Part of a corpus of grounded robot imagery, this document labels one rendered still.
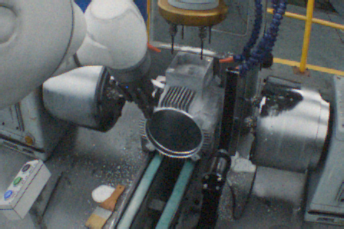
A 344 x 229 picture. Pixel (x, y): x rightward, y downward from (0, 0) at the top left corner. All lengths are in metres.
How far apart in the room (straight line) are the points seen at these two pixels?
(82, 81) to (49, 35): 0.90
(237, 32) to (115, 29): 0.65
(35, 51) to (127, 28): 0.49
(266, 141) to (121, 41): 0.48
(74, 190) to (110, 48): 0.64
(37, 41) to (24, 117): 1.09
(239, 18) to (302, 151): 0.46
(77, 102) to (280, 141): 0.55
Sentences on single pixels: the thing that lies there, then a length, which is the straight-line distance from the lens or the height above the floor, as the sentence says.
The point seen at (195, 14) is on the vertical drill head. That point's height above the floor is 1.33.
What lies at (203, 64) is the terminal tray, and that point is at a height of 1.12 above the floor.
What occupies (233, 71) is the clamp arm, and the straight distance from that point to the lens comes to 0.91.
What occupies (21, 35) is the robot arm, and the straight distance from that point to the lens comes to 0.20.
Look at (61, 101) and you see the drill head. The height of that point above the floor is 1.06.
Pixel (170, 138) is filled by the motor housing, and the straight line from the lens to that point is 1.19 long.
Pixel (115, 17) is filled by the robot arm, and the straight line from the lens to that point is 0.67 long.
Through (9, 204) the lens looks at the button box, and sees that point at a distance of 0.87.
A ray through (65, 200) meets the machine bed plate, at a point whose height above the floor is 0.80.
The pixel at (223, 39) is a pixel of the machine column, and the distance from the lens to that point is 1.28.
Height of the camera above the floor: 1.71
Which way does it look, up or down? 37 degrees down
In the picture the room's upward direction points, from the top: 2 degrees clockwise
